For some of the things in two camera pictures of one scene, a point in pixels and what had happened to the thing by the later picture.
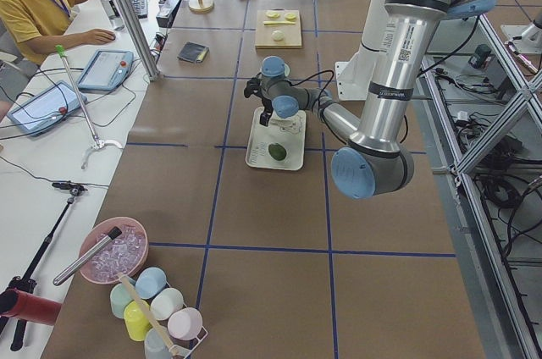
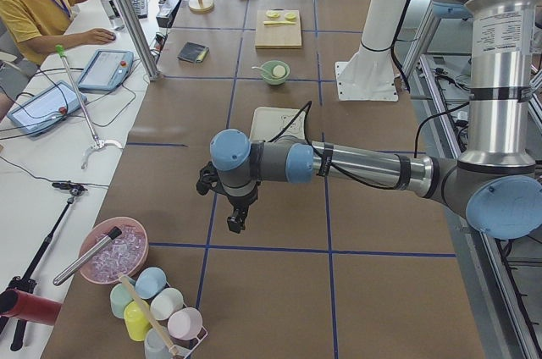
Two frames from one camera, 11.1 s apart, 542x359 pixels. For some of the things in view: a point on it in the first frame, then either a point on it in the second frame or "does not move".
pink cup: (185, 323) does not move
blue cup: (150, 282) does not move
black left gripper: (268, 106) to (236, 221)
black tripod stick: (27, 280) does not move
